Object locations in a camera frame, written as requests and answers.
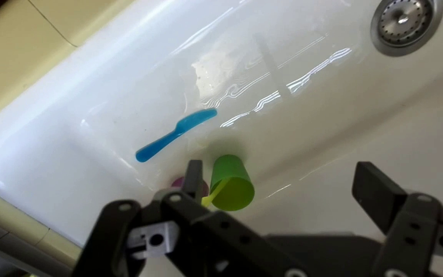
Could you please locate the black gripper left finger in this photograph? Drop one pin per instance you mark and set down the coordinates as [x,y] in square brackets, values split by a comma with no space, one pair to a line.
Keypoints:
[193,178]

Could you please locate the metal sink drain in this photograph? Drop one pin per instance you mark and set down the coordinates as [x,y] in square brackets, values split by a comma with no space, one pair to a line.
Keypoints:
[407,24]

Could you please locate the blue plastic knife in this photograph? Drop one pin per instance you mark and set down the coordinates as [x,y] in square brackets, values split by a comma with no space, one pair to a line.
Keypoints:
[178,132]

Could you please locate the purple plastic cup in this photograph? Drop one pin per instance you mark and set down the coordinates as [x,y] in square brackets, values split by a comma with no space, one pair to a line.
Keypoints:
[179,182]

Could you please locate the green plastic cup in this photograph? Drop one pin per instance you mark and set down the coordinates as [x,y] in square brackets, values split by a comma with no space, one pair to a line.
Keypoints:
[231,179]

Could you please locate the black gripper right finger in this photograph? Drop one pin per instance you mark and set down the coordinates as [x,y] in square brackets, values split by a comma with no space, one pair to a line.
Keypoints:
[378,193]

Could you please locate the yellow plastic spoon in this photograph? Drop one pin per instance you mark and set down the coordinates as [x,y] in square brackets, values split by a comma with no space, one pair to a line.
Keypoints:
[213,198]

